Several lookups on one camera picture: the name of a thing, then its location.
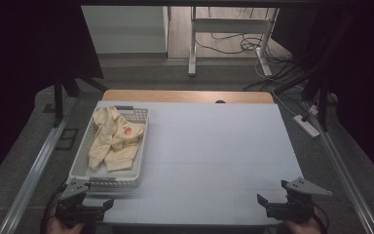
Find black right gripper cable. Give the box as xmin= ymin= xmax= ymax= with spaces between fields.
xmin=312 ymin=204 xmax=331 ymax=234

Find white desk frame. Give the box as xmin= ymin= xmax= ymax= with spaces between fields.
xmin=187 ymin=6 xmax=281 ymax=78

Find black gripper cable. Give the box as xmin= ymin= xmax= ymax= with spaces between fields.
xmin=39 ymin=184 xmax=68 ymax=234
xmin=312 ymin=204 xmax=331 ymax=234

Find cream garment with orange patch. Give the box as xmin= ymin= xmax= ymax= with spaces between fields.
xmin=88 ymin=105 xmax=146 ymax=173

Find white power cable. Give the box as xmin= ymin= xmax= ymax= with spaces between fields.
xmin=253 ymin=57 xmax=307 ymax=119

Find person's left hand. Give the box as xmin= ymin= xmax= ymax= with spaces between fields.
xmin=46 ymin=214 xmax=90 ymax=234

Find black floor cables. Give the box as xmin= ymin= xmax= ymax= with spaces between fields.
xmin=194 ymin=6 xmax=294 ymax=66

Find aluminium rail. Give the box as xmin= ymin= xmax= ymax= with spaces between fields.
xmin=0 ymin=96 xmax=79 ymax=234
xmin=301 ymin=100 xmax=374 ymax=234

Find white table mat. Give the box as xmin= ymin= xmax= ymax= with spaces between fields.
xmin=50 ymin=100 xmax=314 ymax=226

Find white plastic basket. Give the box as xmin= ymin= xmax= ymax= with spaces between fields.
xmin=67 ymin=105 xmax=150 ymax=198

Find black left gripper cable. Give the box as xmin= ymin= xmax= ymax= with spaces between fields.
xmin=39 ymin=184 xmax=68 ymax=234

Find black curtain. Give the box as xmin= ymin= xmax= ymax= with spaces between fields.
xmin=0 ymin=0 xmax=104 ymax=191
xmin=272 ymin=6 xmax=374 ymax=189

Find white cabinet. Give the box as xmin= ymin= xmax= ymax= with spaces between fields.
xmin=81 ymin=5 xmax=171 ymax=55

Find white power strip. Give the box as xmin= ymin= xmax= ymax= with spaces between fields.
xmin=292 ymin=114 xmax=321 ymax=138

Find black floor plate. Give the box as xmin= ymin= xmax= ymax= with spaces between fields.
xmin=55 ymin=128 xmax=79 ymax=151

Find wooden table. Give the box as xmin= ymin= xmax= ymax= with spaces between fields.
xmin=101 ymin=90 xmax=276 ymax=105

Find black metal stand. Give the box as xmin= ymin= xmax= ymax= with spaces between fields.
xmin=273 ymin=9 xmax=355 ymax=133
xmin=53 ymin=66 xmax=109 ymax=129

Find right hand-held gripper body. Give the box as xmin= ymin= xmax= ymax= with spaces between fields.
xmin=266 ymin=177 xmax=333 ymax=224

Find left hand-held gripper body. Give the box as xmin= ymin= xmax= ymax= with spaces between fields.
xmin=56 ymin=177 xmax=107 ymax=225

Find person's right hand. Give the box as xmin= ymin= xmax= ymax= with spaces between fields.
xmin=282 ymin=208 xmax=326 ymax=234

